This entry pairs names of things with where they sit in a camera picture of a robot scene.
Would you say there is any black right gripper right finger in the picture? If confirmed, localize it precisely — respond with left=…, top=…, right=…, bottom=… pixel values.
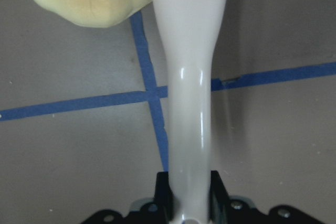
left=209, top=170, right=230, bottom=224

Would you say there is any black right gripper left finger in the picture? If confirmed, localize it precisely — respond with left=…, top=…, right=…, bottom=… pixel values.
left=154, top=172, right=173, bottom=223

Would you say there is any beige hand brush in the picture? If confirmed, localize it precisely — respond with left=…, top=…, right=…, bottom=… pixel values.
left=153, top=0, right=226, bottom=223

